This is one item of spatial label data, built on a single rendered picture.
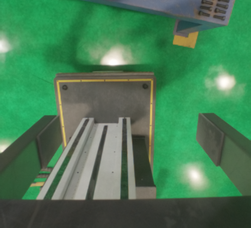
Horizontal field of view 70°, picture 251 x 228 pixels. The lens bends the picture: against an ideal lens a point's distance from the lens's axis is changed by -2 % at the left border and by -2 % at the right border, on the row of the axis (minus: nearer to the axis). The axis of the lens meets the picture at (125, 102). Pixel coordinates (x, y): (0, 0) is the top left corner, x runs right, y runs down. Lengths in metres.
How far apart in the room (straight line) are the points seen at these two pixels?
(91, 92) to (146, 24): 0.70
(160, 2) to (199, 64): 0.86
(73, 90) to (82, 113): 0.17
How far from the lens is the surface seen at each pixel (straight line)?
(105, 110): 1.30
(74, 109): 1.34
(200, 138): 0.17
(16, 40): 1.78
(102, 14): 1.57
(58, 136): 0.17
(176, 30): 1.60
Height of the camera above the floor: 1.54
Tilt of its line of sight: 73 degrees down
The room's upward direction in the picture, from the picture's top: 179 degrees clockwise
